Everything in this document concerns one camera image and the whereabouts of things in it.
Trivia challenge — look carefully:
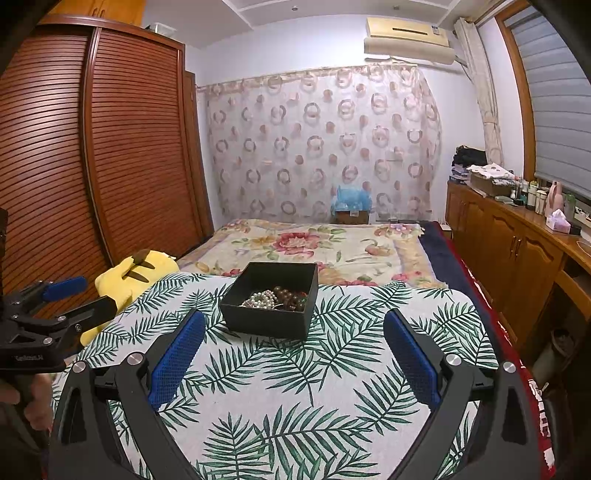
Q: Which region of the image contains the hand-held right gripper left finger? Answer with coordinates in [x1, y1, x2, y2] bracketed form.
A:
[48, 308, 207, 480]

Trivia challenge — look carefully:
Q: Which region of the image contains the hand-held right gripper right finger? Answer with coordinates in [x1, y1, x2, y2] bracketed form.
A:
[383, 308, 555, 480]

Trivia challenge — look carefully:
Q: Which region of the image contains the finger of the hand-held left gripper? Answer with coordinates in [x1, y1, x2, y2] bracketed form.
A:
[9, 276, 89, 315]
[9, 296, 117, 345]

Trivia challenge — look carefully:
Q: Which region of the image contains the black cardboard box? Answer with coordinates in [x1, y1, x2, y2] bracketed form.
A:
[219, 261, 319, 340]

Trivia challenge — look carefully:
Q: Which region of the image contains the white pearl bracelet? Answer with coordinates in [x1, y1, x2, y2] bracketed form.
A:
[241, 290, 277, 310]

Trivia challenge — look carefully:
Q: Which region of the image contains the wooden bead bracelet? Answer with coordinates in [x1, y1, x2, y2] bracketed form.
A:
[272, 285, 309, 311]

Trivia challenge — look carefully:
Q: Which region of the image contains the person's left hand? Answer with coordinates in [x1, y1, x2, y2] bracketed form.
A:
[0, 371, 52, 432]

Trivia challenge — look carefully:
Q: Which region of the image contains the yellow plush toy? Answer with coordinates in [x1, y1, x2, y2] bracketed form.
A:
[81, 249, 178, 347]

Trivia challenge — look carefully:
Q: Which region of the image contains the red printed blanket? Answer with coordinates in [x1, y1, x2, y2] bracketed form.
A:
[443, 226, 555, 467]

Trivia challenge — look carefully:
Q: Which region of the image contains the dark blue blanket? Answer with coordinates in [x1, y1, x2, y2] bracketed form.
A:
[418, 220, 467, 289]

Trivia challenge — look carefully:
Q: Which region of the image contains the leaf-print cloth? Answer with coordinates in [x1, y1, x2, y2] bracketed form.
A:
[48, 272, 502, 480]

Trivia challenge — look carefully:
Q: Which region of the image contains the wooden cabinet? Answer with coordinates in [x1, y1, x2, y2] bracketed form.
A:
[445, 178, 591, 356]

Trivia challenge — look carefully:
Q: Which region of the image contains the floral blanket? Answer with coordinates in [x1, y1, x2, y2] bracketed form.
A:
[178, 218, 446, 289]

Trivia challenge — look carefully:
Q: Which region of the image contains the wooden slatted wardrobe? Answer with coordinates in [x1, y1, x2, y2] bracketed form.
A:
[0, 0, 215, 319]

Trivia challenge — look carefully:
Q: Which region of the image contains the blue plastic bag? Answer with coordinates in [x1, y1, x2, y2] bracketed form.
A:
[331, 185, 374, 212]

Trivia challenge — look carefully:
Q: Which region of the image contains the pink tissue packet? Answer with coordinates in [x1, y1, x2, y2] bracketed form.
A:
[546, 210, 573, 232]

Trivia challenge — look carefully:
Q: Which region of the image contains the group of cosmetic bottles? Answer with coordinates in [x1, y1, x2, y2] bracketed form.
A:
[521, 178, 549, 214]

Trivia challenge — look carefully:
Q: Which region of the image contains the stack of folded clothes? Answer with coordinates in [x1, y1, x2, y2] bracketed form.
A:
[450, 145, 488, 185]

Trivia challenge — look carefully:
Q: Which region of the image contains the pink vase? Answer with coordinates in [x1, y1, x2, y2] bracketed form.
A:
[545, 180, 565, 217]

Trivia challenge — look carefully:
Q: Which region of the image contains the circle-patterned curtain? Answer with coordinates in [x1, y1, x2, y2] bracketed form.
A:
[196, 64, 441, 224]

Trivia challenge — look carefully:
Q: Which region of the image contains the beige window drape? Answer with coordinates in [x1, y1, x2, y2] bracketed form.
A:
[453, 17, 504, 167]

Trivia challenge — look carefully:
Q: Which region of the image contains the grey window blind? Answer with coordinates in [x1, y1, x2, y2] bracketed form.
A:
[503, 7, 591, 204]

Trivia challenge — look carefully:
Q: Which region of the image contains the white air conditioner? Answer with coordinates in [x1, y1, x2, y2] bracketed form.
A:
[364, 16, 455, 65]

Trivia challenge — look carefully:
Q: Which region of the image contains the wooden window frame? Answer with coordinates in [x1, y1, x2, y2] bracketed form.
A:
[496, 14, 539, 181]

